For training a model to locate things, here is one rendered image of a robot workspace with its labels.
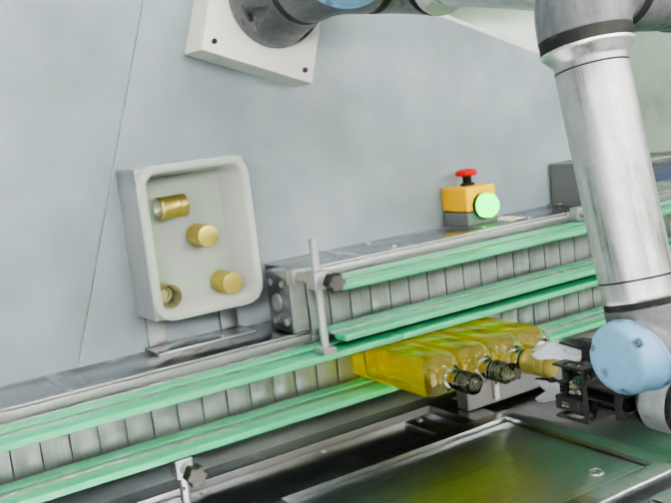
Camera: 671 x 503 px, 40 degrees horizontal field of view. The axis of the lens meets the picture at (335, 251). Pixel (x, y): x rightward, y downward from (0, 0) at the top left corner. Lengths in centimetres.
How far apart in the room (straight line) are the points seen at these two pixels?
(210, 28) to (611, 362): 77
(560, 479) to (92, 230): 74
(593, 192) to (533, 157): 90
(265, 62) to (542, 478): 73
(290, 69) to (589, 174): 64
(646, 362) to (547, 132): 100
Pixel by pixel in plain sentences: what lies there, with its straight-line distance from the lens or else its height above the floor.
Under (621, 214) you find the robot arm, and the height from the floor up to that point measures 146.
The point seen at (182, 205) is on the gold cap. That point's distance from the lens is 137.
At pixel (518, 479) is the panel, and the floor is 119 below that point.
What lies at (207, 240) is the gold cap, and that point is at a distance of 138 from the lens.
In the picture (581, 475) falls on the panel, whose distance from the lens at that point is 128.
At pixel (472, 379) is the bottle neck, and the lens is 127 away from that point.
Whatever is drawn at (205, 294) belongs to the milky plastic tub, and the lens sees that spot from 142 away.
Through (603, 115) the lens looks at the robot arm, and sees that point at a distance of 95.
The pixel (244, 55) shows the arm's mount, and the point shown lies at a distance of 141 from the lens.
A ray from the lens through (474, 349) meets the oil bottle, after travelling 132.
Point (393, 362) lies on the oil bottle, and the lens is 134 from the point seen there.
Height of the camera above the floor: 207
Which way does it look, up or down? 58 degrees down
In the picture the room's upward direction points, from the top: 97 degrees clockwise
